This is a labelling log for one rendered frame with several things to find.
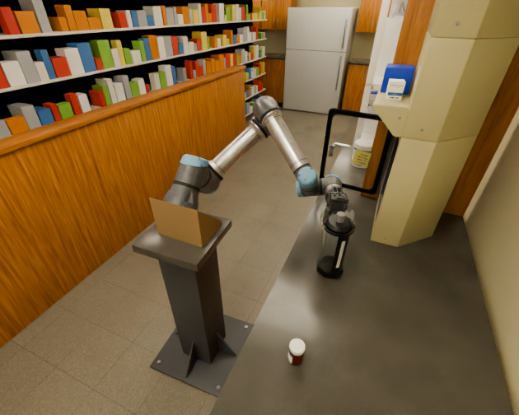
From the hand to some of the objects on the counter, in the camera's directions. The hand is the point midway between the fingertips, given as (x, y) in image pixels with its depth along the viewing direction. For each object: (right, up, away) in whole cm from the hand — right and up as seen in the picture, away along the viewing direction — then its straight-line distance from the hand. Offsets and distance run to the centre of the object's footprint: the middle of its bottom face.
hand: (338, 228), depth 100 cm
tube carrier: (0, -15, +11) cm, 19 cm away
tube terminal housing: (+39, -2, +35) cm, 52 cm away
